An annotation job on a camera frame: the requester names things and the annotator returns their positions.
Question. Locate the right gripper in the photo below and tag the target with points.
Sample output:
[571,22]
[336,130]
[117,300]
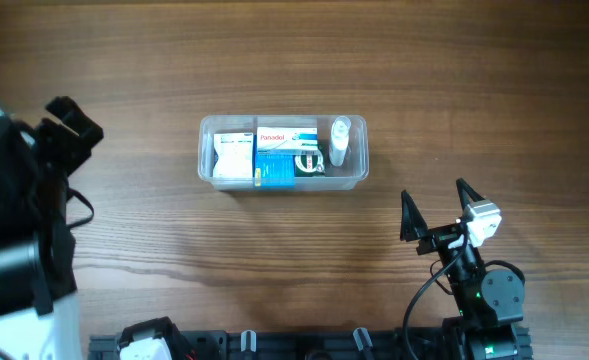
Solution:
[414,226]

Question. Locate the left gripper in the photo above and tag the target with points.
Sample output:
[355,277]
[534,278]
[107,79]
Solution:
[77,148]

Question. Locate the clear plastic container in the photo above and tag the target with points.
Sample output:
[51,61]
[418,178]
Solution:
[355,167]

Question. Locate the clear spray bottle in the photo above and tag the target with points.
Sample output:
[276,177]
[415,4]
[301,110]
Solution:
[339,140]

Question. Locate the green Zam-Buk box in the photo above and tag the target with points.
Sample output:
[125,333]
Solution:
[312,165]

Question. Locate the blue VapoDrops box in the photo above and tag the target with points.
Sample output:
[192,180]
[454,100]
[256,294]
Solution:
[274,171]

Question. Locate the white Hansaplast plaster box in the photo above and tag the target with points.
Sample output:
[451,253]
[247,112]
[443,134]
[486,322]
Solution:
[233,155]

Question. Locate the white Panadol box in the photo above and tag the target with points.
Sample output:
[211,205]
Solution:
[287,141]

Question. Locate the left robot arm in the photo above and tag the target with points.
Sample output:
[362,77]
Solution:
[39,307]

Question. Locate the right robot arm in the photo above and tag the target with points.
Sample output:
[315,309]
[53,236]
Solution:
[489,295]

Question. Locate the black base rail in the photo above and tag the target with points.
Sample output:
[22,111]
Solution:
[294,345]

